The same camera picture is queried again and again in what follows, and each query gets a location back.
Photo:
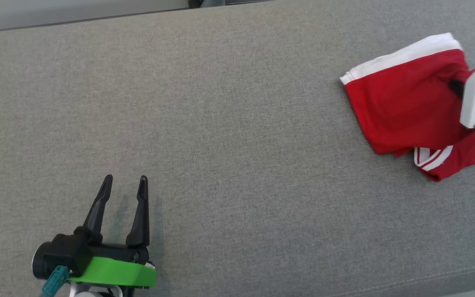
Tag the red and white jersey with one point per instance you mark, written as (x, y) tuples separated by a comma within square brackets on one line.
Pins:
[(468, 154)]

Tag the red shorts with white stripe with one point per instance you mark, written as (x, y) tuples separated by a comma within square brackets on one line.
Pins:
[(402, 103)]

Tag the grey fabric sofa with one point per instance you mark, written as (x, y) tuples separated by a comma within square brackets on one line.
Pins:
[(221, 123)]

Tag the teal left camera connector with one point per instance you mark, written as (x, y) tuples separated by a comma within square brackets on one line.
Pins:
[(56, 278)]

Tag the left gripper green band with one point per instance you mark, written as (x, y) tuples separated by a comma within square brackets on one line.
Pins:
[(114, 272)]

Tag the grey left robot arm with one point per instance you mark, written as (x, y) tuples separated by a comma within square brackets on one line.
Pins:
[(97, 291)]

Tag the grey metal partition post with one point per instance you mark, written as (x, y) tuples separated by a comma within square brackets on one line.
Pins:
[(198, 3)]

